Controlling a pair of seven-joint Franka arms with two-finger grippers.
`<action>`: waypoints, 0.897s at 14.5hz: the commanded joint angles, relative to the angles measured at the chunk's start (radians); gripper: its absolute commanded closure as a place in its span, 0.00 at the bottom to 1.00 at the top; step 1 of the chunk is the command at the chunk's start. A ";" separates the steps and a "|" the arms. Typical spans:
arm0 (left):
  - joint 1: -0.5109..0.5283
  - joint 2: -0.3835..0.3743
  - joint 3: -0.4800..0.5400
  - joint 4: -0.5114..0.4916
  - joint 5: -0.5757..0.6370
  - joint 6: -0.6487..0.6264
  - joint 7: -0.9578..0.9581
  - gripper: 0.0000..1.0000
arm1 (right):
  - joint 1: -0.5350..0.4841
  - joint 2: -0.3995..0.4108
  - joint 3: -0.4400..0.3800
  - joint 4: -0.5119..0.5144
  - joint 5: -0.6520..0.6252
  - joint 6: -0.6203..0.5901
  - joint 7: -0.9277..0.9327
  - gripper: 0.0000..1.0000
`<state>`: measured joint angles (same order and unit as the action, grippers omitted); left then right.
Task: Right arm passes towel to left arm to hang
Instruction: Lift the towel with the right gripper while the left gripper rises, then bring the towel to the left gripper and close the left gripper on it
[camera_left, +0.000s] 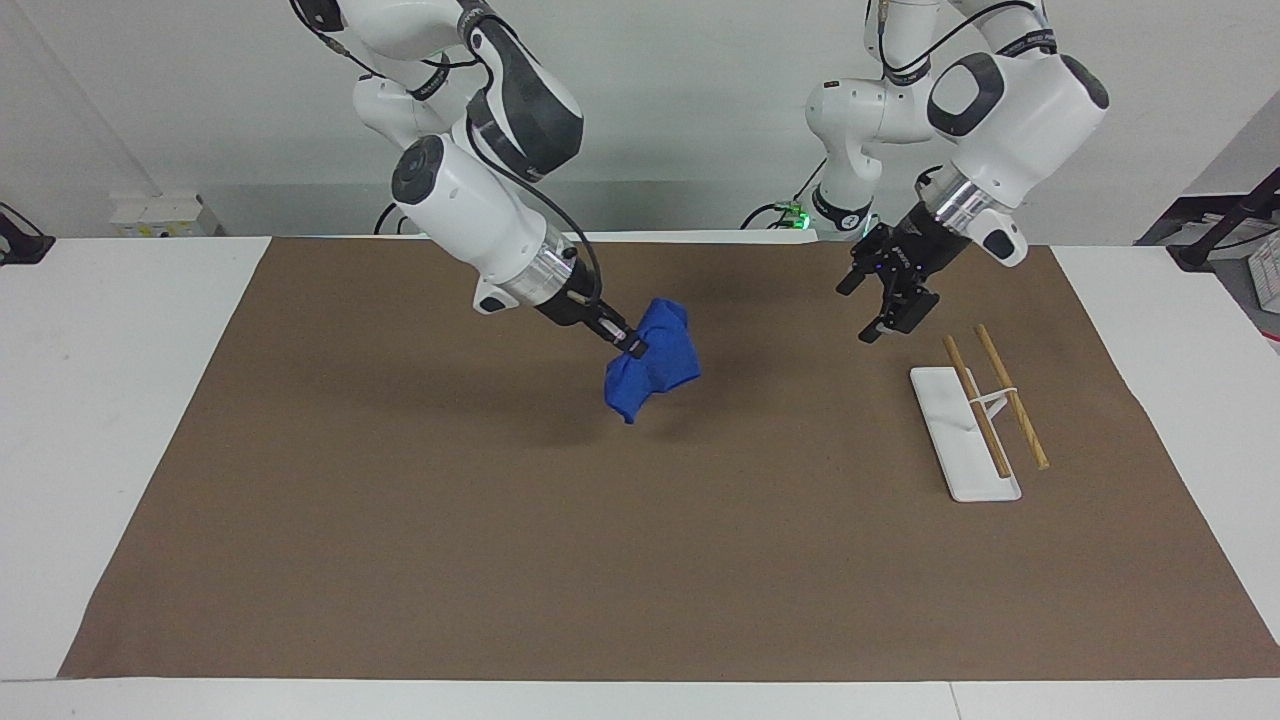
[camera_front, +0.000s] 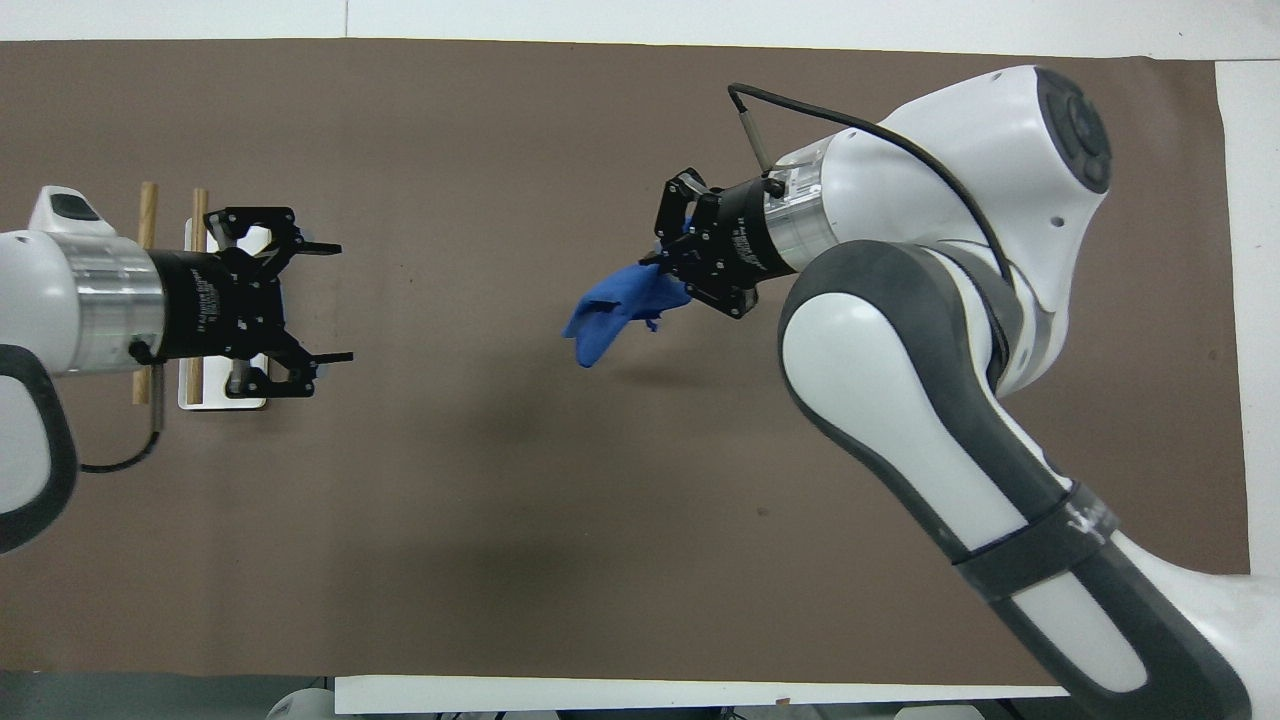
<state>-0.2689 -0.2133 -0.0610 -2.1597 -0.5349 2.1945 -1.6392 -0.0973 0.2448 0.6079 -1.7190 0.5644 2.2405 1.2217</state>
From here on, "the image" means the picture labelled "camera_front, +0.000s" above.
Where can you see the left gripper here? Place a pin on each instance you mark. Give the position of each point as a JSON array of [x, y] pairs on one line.
[[200, 305]]

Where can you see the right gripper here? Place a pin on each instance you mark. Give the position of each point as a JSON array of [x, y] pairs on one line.
[[745, 240]]

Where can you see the blue towel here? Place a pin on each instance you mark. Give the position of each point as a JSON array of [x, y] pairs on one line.
[[615, 305]]

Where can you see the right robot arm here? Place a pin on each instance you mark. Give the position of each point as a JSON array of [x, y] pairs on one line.
[[900, 380]]

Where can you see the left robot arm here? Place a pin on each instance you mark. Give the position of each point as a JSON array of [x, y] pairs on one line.
[[60, 300]]

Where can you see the white rack base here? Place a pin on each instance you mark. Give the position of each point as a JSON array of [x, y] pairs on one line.
[[213, 386]]

